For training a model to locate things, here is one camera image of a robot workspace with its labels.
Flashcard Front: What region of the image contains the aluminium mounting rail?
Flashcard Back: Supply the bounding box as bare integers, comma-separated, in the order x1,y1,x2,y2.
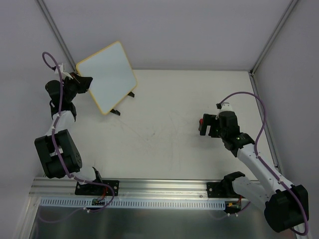
28,177,265,203

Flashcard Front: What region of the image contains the slotted cable duct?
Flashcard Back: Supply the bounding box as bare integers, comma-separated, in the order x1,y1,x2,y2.
39,197,226,211

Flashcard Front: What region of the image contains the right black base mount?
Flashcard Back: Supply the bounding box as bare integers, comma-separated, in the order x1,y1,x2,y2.
206,181,238,198

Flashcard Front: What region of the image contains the red bone-shaped eraser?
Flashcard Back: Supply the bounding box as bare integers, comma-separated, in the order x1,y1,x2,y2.
198,118,203,131

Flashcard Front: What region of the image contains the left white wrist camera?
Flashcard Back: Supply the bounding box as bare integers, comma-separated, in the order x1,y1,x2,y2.
54,63,73,79

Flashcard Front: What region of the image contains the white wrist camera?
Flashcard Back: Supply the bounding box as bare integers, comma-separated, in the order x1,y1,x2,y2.
54,63,73,79
216,102,234,119

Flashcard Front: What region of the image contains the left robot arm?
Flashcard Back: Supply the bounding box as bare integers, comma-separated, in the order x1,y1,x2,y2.
34,73,104,195

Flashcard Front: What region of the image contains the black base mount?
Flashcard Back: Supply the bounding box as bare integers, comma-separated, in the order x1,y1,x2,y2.
75,179,120,197
206,181,238,198

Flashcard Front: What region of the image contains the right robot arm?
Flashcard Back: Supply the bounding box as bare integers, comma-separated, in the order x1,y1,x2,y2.
198,111,309,234

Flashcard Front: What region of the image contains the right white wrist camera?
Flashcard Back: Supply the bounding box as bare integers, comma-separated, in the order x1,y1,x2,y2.
216,102,234,119

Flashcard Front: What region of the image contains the yellow framed whiteboard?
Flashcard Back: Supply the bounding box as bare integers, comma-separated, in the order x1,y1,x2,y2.
76,41,138,116

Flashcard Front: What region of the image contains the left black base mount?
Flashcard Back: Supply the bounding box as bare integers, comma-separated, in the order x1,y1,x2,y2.
75,179,120,197

